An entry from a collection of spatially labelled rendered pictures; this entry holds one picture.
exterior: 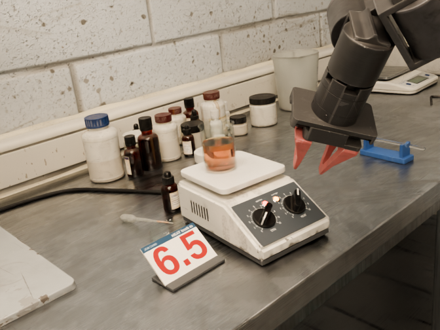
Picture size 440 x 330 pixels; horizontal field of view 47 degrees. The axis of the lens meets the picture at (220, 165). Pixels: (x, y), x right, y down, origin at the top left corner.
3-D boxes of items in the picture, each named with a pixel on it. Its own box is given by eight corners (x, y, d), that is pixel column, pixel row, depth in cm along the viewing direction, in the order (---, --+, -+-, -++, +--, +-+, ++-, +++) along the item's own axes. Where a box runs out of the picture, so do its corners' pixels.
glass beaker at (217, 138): (198, 169, 77) (192, 119, 75) (230, 162, 79) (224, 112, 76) (213, 181, 72) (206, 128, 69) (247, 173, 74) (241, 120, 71)
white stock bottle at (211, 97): (198, 137, 122) (193, 93, 119) (213, 130, 127) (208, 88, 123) (218, 140, 119) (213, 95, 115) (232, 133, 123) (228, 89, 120)
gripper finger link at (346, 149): (284, 146, 69) (306, 92, 62) (334, 157, 69) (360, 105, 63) (284, 181, 64) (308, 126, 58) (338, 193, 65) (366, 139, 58)
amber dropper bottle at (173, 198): (161, 212, 84) (154, 173, 82) (167, 205, 87) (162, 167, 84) (177, 213, 83) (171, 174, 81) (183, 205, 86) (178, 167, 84)
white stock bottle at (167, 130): (186, 156, 110) (180, 112, 106) (165, 164, 107) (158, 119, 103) (172, 152, 114) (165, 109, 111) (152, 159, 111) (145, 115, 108)
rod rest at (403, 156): (414, 159, 94) (414, 141, 93) (404, 164, 93) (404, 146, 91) (369, 149, 102) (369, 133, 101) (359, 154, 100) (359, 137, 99)
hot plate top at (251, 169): (289, 171, 74) (288, 165, 74) (223, 196, 68) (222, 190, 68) (239, 154, 84) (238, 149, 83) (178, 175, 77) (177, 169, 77)
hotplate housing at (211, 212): (332, 234, 71) (330, 182, 69) (262, 270, 64) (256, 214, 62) (237, 192, 89) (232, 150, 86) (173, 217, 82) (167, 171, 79)
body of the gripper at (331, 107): (288, 97, 63) (306, 47, 58) (365, 114, 64) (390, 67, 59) (288, 130, 58) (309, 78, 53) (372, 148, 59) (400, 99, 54)
